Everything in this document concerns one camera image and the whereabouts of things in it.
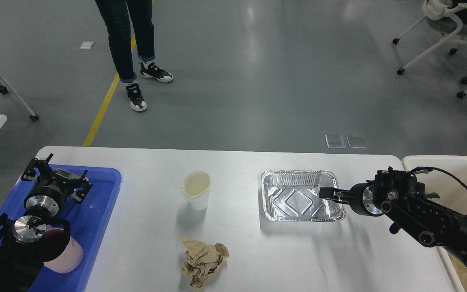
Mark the person in dark jeans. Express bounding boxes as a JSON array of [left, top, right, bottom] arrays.
[[95, 0, 174, 112]]

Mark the pink mug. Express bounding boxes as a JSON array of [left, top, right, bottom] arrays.
[[44, 228, 84, 274]]

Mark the aluminium foil tray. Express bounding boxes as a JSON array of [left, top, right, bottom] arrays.
[[261, 170, 346, 222]]

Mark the crumpled brown paper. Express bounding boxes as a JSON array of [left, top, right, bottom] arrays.
[[180, 236, 230, 292]]

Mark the white paper cup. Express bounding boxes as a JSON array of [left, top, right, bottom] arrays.
[[182, 171, 211, 211]]

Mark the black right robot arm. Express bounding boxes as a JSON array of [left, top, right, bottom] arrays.
[[317, 166, 467, 267]]

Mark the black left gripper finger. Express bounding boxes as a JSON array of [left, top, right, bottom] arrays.
[[20, 153, 54, 185], [67, 170, 93, 203]]

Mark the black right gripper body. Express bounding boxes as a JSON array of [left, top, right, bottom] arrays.
[[348, 183, 384, 217]]

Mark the stainless steel rectangular container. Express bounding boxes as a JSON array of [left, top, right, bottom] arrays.
[[53, 169, 81, 180]]

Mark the floor outlet plate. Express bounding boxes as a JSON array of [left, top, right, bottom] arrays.
[[345, 134, 367, 148], [325, 134, 345, 148]]

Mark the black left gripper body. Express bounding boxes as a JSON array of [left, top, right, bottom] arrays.
[[24, 179, 73, 215]]

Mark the blue plastic tray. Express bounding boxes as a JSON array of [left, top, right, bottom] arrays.
[[0, 164, 122, 292]]

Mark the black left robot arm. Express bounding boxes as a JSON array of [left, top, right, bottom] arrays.
[[0, 155, 92, 292]]

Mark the white plastic bin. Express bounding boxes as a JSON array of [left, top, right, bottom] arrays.
[[402, 155, 467, 292]]

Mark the floor outlet plate right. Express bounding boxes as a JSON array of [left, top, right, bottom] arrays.
[[345, 134, 367, 148]]

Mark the floor outlet plate left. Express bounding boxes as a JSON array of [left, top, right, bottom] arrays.
[[325, 134, 345, 148]]

